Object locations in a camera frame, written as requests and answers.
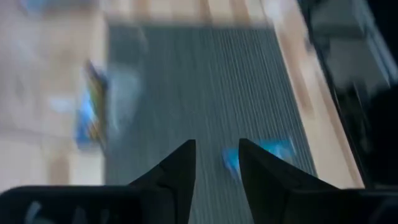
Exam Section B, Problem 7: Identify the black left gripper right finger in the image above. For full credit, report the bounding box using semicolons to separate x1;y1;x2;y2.
238;138;340;224

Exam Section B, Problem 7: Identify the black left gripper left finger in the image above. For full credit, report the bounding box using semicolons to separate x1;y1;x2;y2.
128;139;197;224

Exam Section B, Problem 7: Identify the dark blue Chewy granola bar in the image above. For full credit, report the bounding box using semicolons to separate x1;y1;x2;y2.
75;60;109;151

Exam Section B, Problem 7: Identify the blue red-ended granola bar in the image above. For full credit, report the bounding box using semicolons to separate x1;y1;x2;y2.
221;138;297;181

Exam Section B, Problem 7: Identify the grey woven table mat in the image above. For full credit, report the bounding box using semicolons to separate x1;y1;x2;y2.
104;24;318;224

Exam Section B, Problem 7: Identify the clear plastic bin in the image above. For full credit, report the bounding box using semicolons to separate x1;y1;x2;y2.
0;0;149;151

